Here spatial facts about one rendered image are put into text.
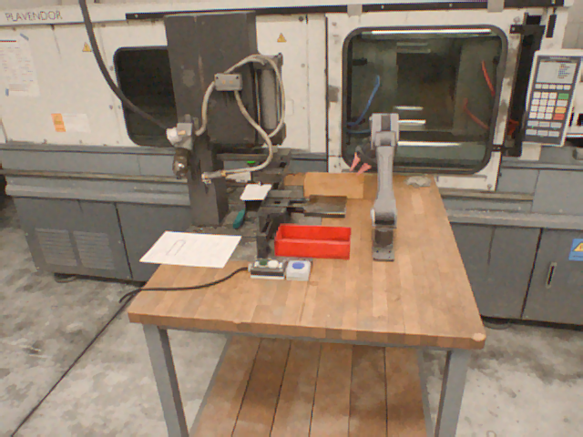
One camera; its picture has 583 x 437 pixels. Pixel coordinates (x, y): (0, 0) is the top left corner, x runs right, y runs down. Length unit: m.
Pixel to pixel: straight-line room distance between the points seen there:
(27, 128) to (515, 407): 2.90
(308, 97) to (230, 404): 1.40
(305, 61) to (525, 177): 1.14
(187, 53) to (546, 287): 2.03
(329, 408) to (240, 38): 1.40
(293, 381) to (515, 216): 1.29
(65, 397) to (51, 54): 1.73
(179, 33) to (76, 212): 1.70
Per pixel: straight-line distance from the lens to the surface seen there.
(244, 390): 2.04
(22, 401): 2.66
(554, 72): 2.10
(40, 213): 3.21
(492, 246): 2.48
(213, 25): 1.56
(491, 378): 2.50
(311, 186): 1.94
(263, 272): 1.42
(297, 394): 2.00
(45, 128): 2.95
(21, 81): 2.95
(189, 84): 1.62
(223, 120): 1.61
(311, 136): 2.27
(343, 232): 1.60
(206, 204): 1.74
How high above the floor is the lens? 1.70
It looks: 26 degrees down
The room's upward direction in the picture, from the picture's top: 3 degrees counter-clockwise
